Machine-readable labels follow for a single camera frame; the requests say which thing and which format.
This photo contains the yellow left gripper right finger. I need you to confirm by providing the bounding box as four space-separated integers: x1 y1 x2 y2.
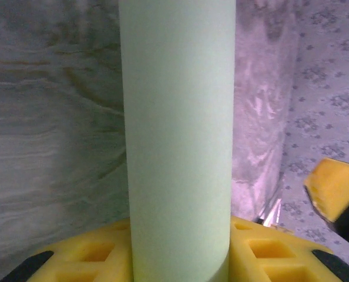
227 216 349 282

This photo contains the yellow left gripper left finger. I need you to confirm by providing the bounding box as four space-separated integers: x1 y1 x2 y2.
0 217 133 282

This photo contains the light green paper sheet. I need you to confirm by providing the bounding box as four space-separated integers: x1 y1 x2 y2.
118 0 237 282

